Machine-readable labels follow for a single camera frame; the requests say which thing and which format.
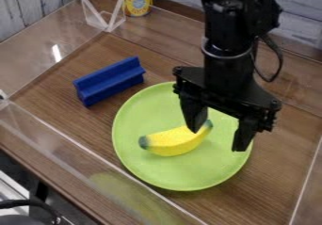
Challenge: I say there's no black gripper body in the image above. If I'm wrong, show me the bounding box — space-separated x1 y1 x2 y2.
173 66 282 132

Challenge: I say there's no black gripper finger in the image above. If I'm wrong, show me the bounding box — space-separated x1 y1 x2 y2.
181 95 208 133
232 117 258 152

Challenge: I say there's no green round plate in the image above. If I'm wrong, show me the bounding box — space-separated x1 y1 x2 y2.
113 82 252 191

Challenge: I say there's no yellow toy banana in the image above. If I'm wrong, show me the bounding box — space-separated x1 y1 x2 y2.
139 120 213 156

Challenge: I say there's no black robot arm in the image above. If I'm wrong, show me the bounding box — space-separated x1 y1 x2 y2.
174 0 284 152

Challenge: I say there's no blue plastic block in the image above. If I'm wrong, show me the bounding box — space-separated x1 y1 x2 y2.
74 56 146 106

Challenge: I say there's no yellow blue labelled can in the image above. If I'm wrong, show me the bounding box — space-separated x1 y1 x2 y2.
123 0 153 17

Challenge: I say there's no clear acrylic corner bracket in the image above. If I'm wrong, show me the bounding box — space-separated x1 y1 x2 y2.
81 0 126 33

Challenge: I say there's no clear acrylic enclosure wall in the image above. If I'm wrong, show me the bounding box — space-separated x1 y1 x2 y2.
0 91 208 225

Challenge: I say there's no black cable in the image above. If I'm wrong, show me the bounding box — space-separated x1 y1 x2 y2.
0 199 62 225

